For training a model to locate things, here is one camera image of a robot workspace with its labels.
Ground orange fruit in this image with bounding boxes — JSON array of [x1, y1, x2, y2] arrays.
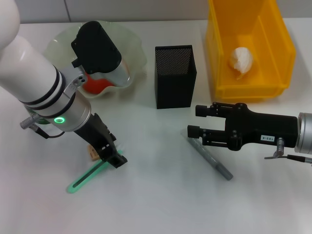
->
[[81, 73, 115, 96]]

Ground small wooden cork block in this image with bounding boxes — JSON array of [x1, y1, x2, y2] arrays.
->
[[87, 145, 100, 162]]

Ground thin right gripper cable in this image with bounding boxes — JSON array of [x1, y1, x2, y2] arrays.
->
[[286, 154, 312, 167]]

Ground thin gripper cable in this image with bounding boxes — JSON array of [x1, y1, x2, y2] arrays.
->
[[34, 125, 66, 139], [286, 154, 312, 167]]

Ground thin left gripper cable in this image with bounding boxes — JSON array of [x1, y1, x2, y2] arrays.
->
[[34, 125, 66, 139]]

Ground pale green glass fruit plate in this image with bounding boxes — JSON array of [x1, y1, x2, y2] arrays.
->
[[43, 20, 148, 99]]

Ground yellow plastic bin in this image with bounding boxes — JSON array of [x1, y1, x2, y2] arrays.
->
[[205, 0, 297, 103]]

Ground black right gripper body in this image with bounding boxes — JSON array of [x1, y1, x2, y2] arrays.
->
[[224, 103, 299, 152]]

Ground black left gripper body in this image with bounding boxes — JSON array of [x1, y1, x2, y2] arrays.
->
[[74, 112, 117, 150]]

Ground white paper ball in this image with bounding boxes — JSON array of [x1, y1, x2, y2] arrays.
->
[[228, 46, 254, 80]]

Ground black mesh pen holder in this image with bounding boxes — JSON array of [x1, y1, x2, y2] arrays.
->
[[154, 44, 197, 110]]

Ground grey marker pen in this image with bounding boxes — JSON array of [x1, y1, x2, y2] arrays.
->
[[181, 130, 234, 181]]

